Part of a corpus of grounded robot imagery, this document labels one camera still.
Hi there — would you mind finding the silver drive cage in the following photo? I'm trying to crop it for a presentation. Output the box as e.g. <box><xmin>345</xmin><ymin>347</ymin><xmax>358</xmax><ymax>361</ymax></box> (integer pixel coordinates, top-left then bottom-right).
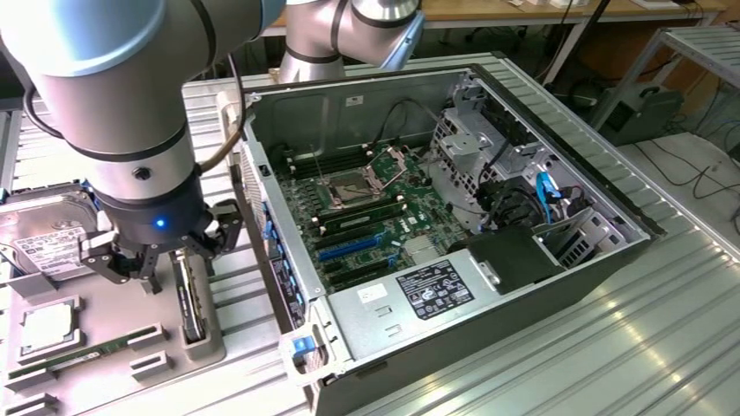
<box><xmin>430</xmin><ymin>71</ymin><xmax>560</xmax><ymax>218</ymax></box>

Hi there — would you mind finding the loose green RAM stick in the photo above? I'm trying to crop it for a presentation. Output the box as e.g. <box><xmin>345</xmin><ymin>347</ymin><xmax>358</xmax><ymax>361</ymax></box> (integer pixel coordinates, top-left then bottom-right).
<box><xmin>10</xmin><ymin>335</ymin><xmax>134</xmax><ymax>376</ymax></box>

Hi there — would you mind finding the CPU socket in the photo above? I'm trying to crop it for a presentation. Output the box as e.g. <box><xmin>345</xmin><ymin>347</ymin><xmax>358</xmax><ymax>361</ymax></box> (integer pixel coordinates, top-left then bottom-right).
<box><xmin>326</xmin><ymin>171</ymin><xmax>394</xmax><ymax>212</ymax></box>

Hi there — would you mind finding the white power supply sticker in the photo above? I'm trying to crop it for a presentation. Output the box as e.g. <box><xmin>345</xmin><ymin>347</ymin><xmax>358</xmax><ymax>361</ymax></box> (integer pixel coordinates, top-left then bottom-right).
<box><xmin>354</xmin><ymin>283</ymin><xmax>389</xmax><ymax>304</ymax></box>

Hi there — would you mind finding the silver disk bay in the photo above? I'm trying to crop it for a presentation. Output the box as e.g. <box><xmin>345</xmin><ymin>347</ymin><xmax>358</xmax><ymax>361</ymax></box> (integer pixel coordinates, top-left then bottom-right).
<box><xmin>530</xmin><ymin>207</ymin><xmax>634</xmax><ymax>270</ymax></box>

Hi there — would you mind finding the blue disk wire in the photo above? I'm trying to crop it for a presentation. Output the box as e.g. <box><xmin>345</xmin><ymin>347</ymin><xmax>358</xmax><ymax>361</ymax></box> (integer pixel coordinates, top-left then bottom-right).
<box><xmin>536</xmin><ymin>171</ymin><xmax>565</xmax><ymax>226</ymax></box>

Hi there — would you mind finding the black cable bundle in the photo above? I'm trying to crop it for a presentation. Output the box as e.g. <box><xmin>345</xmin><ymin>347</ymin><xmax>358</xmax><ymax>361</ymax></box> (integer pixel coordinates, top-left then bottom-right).
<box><xmin>476</xmin><ymin>177</ymin><xmax>550</xmax><ymax>231</ymax></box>

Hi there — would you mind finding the grey power supply unit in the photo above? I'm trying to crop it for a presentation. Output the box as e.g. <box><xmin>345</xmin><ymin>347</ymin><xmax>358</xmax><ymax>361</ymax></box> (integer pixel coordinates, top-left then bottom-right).
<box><xmin>322</xmin><ymin>247</ymin><xmax>504</xmax><ymax>366</ymax></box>

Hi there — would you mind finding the Nvidia GPU graphics card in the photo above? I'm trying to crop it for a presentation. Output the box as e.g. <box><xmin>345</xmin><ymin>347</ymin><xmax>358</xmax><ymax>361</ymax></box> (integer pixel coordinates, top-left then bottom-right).
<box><xmin>166</xmin><ymin>249</ymin><xmax>208</xmax><ymax>343</ymax></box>

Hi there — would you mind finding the metal slat side table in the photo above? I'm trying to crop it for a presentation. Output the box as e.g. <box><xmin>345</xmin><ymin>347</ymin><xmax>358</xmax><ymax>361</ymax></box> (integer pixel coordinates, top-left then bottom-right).
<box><xmin>626</xmin><ymin>25</ymin><xmax>740</xmax><ymax>131</ymax></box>

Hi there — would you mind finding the blue expansion slot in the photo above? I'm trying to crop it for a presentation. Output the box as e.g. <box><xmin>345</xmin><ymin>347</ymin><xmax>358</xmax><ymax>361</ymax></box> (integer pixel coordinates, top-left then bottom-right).
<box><xmin>314</xmin><ymin>232</ymin><xmax>388</xmax><ymax>263</ymax></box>

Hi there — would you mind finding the black power supply label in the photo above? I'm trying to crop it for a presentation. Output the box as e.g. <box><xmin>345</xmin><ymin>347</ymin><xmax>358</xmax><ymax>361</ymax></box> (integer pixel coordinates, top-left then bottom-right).
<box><xmin>396</xmin><ymin>258</ymin><xmax>476</xmax><ymax>322</ymax></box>

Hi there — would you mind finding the grey box machine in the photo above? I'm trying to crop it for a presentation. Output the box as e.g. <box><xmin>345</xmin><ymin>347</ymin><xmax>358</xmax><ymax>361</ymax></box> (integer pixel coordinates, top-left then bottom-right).
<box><xmin>594</xmin><ymin>84</ymin><xmax>686</xmax><ymax>146</ymax></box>

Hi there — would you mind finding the blue plastic card retainer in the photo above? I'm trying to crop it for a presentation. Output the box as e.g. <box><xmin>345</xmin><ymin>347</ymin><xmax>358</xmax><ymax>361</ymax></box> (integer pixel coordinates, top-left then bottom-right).
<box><xmin>261</xmin><ymin>203</ymin><xmax>306</xmax><ymax>320</ymax></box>

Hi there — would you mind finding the open black PC case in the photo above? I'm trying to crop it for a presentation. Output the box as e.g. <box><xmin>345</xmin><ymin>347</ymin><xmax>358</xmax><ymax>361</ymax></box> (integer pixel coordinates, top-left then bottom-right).
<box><xmin>216</xmin><ymin>62</ymin><xmax>666</xmax><ymax>416</ymax></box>

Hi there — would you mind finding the silver chipset heat sink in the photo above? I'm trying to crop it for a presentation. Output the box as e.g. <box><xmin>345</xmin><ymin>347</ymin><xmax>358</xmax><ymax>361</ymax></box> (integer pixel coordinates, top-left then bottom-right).
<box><xmin>402</xmin><ymin>237</ymin><xmax>444</xmax><ymax>263</ymax></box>

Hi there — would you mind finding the thin black wire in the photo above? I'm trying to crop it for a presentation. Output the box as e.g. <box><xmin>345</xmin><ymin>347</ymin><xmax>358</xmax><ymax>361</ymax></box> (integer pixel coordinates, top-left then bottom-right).
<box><xmin>372</xmin><ymin>99</ymin><xmax>441</xmax><ymax>145</ymax></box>

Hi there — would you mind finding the black plastic shroud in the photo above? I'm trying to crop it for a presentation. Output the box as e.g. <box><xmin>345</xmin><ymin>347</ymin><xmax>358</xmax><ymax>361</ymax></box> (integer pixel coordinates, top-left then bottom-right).
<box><xmin>465</xmin><ymin>224</ymin><xmax>568</xmax><ymax>296</ymax></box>

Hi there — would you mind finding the grey parts rack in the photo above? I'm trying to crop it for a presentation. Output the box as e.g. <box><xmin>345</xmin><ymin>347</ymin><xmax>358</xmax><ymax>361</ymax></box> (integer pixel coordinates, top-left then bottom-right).
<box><xmin>0</xmin><ymin>185</ymin><xmax>226</xmax><ymax>416</ymax></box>

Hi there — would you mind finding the wooden desk with white frame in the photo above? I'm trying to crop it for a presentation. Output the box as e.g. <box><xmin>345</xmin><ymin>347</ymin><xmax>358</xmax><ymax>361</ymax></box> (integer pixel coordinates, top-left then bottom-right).
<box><xmin>253</xmin><ymin>10</ymin><xmax>290</xmax><ymax>41</ymax></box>
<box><xmin>421</xmin><ymin>0</ymin><xmax>724</xmax><ymax>88</ymax></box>

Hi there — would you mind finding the silver CPU chip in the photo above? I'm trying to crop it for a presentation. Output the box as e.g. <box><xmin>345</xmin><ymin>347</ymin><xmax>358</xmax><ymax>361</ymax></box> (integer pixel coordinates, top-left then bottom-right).
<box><xmin>21</xmin><ymin>305</ymin><xmax>76</xmax><ymax>350</ymax></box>

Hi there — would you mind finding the green motherboard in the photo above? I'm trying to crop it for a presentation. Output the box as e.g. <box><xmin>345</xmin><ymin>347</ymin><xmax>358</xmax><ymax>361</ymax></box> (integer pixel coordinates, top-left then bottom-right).
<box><xmin>270</xmin><ymin>142</ymin><xmax>464</xmax><ymax>292</ymax></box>

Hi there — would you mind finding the installed green RAM stick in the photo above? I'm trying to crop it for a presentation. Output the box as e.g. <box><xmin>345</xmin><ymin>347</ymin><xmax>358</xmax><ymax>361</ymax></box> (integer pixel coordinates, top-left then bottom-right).
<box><xmin>318</xmin><ymin>199</ymin><xmax>406</xmax><ymax>238</ymax></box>

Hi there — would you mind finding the black expansion slot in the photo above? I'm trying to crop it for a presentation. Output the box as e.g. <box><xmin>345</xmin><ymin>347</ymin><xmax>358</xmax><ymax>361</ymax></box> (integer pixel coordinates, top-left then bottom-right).
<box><xmin>328</xmin><ymin>263</ymin><xmax>400</xmax><ymax>289</ymax></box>
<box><xmin>320</xmin><ymin>253</ymin><xmax>397</xmax><ymax>278</ymax></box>
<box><xmin>310</xmin><ymin>224</ymin><xmax>382</xmax><ymax>252</ymax></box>

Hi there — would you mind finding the silver CPU socket cover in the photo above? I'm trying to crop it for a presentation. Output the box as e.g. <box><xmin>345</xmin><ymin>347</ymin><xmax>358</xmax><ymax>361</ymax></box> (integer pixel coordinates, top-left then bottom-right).
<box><xmin>361</xmin><ymin>146</ymin><xmax>409</xmax><ymax>192</ymax></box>

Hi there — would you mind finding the hard disk with blue carrier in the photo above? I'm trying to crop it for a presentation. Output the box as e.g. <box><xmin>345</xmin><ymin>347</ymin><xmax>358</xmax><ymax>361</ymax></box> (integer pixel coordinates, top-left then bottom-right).
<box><xmin>0</xmin><ymin>177</ymin><xmax>112</xmax><ymax>281</ymax></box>

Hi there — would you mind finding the white side table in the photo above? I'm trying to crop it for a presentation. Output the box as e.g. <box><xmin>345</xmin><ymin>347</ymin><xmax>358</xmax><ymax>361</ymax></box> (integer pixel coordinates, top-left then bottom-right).
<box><xmin>614</xmin><ymin>132</ymin><xmax>740</xmax><ymax>244</ymax></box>

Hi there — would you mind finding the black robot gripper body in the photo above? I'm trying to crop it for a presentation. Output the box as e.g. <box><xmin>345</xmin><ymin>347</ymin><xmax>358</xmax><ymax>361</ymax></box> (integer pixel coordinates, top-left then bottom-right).
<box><xmin>92</xmin><ymin>173</ymin><xmax>213</xmax><ymax>256</ymax></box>

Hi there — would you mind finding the black RAM slot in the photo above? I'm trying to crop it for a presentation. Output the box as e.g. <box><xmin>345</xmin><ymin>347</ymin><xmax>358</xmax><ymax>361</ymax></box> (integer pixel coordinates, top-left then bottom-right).
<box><xmin>285</xmin><ymin>146</ymin><xmax>370</xmax><ymax>166</ymax></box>
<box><xmin>286</xmin><ymin>154</ymin><xmax>373</xmax><ymax>175</ymax></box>
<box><xmin>286</xmin><ymin>158</ymin><xmax>374</xmax><ymax>179</ymax></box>
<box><xmin>285</xmin><ymin>150</ymin><xmax>370</xmax><ymax>171</ymax></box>

